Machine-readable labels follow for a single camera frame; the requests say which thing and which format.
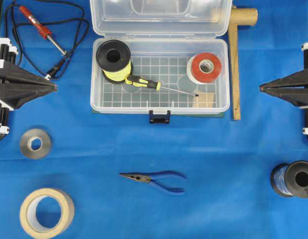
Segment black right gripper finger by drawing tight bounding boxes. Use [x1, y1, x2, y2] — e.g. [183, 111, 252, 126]
[260, 87, 308, 108]
[260, 68, 308, 89]

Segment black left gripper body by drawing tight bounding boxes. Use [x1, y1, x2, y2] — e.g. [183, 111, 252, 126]
[0, 37, 19, 146]

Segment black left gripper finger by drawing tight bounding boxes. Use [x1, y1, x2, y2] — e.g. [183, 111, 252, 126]
[0, 86, 57, 109]
[0, 61, 57, 88]

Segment yellow black screwdriver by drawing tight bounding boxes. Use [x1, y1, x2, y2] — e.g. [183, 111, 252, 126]
[125, 75, 199, 97]

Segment clear plastic toolbox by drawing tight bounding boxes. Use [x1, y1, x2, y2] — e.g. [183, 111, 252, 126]
[90, 0, 232, 122]

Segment red soldering iron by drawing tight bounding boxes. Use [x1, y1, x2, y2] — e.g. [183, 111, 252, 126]
[18, 5, 67, 56]

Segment grey tape roll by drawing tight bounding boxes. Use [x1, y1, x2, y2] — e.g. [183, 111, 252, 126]
[19, 128, 52, 159]

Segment wooden mallet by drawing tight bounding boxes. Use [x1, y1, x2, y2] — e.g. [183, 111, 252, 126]
[228, 6, 258, 120]

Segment blue table cloth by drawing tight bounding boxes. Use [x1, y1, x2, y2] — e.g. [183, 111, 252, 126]
[0, 0, 308, 239]

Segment small wooden block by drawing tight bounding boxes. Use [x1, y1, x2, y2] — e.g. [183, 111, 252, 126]
[192, 93, 217, 108]

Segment red tape roll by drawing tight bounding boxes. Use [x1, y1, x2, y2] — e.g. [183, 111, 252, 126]
[186, 52, 222, 85]

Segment beige masking tape roll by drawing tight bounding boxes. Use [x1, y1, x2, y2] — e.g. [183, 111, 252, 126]
[19, 188, 75, 239]

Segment blue needle nose pliers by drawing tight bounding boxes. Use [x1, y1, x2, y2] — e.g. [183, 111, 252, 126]
[119, 170, 187, 196]

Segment black power cable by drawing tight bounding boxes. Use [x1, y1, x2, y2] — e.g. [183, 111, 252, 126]
[3, 0, 89, 80]

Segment blue wire spool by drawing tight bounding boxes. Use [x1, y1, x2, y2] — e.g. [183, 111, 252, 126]
[270, 161, 308, 199]

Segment yellow wire spool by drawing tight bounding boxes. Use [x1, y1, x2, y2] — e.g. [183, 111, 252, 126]
[96, 40, 133, 84]

